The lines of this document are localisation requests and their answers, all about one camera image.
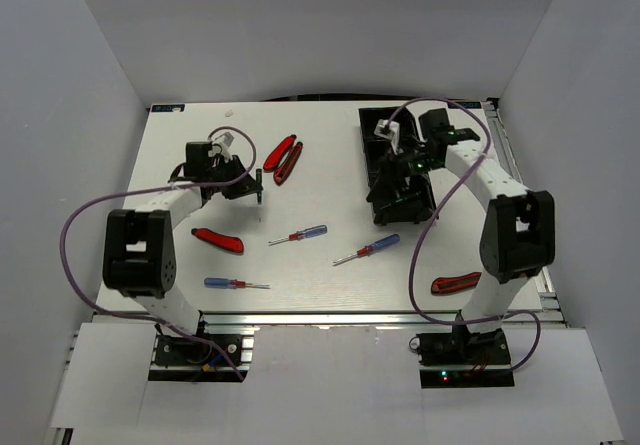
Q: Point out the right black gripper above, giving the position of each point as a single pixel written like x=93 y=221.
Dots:
x=383 y=189

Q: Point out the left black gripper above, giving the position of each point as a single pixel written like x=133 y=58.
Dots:
x=241 y=188

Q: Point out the green black precision screwdriver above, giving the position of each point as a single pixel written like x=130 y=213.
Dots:
x=403 y=199

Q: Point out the blue handled screwdriver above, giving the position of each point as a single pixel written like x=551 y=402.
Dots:
x=369 y=249
x=226 y=283
x=310 y=232

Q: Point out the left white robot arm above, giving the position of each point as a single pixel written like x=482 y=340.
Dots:
x=139 y=254

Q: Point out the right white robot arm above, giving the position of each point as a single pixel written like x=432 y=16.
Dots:
x=518 y=235

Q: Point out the black three-compartment tray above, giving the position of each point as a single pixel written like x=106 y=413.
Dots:
x=375 y=153

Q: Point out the red box cutter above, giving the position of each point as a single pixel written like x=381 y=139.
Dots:
x=226 y=243

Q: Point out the blue label sticker left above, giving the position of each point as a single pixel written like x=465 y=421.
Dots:
x=167 y=108

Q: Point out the blue label sticker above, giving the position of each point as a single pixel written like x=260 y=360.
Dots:
x=471 y=105
x=167 y=108

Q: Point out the blue label sticker right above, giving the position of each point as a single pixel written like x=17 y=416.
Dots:
x=471 y=105

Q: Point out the red black cutter right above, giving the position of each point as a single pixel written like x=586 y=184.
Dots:
x=455 y=284

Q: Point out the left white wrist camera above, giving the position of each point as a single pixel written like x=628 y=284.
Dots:
x=220 y=146

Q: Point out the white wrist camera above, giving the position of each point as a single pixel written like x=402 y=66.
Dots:
x=220 y=146
x=389 y=130

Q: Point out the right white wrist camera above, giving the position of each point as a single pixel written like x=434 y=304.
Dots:
x=389 y=130

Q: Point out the blue handled screwdriver bottom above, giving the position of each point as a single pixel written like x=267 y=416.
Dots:
x=226 y=283

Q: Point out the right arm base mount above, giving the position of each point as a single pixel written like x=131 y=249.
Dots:
x=458 y=359

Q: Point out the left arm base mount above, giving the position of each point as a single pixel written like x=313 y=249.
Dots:
x=177 y=359

